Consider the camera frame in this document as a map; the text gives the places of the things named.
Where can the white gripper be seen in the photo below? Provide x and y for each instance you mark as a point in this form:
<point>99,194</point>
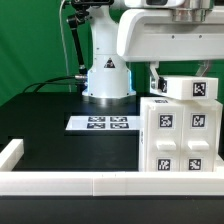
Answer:
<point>152,35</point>

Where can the white cabinet top block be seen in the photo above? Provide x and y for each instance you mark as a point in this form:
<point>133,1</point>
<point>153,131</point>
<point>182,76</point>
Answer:
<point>187,87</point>

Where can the white cabinet door panel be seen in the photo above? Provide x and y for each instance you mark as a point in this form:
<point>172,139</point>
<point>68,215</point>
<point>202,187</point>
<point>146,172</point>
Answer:
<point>198,136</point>
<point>164,137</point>

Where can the white cabinet body box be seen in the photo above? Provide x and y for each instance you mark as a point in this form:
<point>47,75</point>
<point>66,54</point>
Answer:
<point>145,103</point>

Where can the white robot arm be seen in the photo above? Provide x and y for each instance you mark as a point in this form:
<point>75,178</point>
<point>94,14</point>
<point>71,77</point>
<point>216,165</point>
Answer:
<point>109,77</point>

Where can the white marker base plate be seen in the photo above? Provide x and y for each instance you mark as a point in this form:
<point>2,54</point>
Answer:
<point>107,123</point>

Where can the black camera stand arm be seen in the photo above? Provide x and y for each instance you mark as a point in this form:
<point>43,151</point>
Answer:
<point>79,18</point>

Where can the white U-shaped fence frame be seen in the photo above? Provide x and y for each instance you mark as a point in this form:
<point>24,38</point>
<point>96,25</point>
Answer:
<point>101,183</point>

